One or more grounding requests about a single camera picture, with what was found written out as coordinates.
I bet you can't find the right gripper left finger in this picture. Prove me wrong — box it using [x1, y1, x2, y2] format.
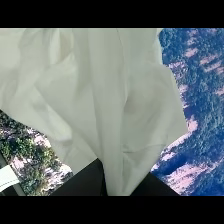
[49, 158, 109, 197]

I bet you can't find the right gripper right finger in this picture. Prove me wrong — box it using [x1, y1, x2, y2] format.
[130, 171, 181, 197]

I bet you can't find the white shirt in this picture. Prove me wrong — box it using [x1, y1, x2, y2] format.
[0, 28, 190, 197]

